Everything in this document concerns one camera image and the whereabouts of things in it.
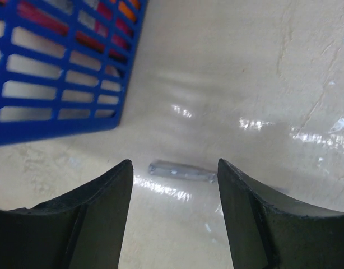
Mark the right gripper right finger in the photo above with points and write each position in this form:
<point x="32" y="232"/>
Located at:
<point x="268" y="229"/>

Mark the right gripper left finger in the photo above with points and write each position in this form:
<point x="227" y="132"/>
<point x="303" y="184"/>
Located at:
<point x="83" y="228"/>

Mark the small screwdriver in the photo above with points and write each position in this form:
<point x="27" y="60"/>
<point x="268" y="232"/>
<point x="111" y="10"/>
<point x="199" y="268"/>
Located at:
<point x="175" y="170"/>

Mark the blue plastic basket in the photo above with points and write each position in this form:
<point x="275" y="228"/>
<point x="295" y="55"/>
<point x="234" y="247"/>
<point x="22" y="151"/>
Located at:
<point x="65" y="66"/>

